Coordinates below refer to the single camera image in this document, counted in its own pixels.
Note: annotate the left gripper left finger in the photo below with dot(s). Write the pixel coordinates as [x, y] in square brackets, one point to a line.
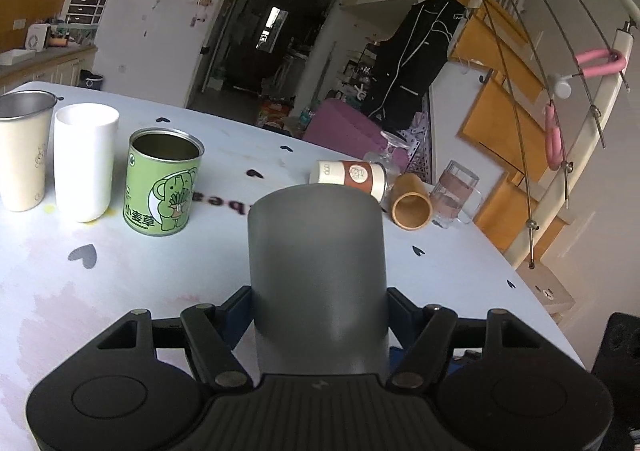
[212, 333]

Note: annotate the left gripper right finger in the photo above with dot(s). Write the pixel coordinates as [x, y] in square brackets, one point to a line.
[425, 334]

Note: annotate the dark grey cup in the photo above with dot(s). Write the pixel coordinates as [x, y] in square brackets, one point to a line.
[318, 278]

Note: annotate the bamboo wooden cup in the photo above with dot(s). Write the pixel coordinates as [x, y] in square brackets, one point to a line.
[410, 203]

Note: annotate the white cup brown sleeve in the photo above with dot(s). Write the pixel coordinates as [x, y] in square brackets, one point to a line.
[367, 177]

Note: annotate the white plastic cup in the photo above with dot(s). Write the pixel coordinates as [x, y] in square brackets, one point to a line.
[83, 159]

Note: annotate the cream steel-rimmed cup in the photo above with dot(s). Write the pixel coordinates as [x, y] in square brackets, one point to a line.
[25, 128]

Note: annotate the glass mug brown band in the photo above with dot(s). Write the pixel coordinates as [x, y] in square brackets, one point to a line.
[455, 197]

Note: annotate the clear wine glass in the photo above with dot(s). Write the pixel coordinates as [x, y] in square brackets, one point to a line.
[384, 158]

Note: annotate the green cartoon tin can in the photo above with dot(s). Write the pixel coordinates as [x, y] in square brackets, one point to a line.
[162, 166]

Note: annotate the lower pink clip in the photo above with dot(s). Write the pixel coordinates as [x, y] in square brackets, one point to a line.
[553, 138]

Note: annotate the pink clip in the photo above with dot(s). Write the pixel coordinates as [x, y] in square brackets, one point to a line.
[553, 138]
[600, 62]

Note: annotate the black hanging coat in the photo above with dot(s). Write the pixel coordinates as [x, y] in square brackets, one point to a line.
[407, 63]

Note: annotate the cream sideboard cabinet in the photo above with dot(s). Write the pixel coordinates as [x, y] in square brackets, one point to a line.
[56, 65]

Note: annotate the upper pink clip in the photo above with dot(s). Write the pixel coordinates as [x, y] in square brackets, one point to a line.
[600, 62]

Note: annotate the wooden staircase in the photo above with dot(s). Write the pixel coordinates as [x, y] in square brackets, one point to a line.
[499, 123]

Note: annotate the white box on counter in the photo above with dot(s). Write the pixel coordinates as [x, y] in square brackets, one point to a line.
[15, 56]

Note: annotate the white small appliance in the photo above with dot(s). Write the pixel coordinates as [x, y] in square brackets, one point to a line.
[37, 37]

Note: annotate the small drawer organizer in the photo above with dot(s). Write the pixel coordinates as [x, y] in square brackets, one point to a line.
[85, 12]

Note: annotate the white stair railing post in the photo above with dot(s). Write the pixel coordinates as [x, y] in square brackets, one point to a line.
[575, 160]

